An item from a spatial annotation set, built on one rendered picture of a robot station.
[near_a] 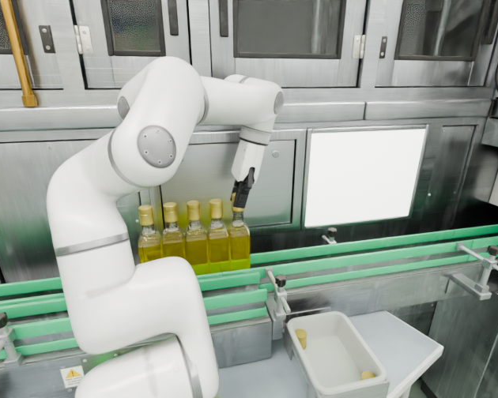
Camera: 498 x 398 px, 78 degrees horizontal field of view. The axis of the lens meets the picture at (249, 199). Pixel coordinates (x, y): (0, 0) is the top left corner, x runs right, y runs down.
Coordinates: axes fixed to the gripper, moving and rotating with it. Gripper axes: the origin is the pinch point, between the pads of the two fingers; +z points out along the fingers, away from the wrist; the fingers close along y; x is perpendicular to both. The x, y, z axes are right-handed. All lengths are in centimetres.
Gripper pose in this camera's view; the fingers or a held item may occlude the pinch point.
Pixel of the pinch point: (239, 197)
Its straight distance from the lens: 81.1
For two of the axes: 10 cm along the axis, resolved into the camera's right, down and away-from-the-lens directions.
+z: -2.5, 9.2, 3.0
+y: 2.2, 3.5, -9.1
